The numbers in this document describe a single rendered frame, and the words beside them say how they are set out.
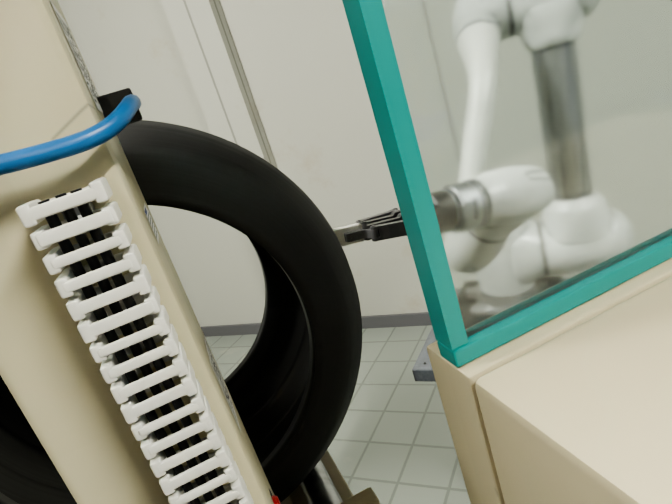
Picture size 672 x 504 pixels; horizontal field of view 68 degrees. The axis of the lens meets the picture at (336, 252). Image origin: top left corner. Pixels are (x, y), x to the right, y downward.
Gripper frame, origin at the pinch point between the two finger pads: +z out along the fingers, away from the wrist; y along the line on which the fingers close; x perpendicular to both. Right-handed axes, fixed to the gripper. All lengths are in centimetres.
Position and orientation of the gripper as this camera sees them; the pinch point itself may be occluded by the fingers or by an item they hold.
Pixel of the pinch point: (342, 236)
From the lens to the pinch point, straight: 83.3
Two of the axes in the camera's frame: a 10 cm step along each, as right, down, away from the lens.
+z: -9.3, 2.4, -2.9
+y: 3.4, 2.0, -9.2
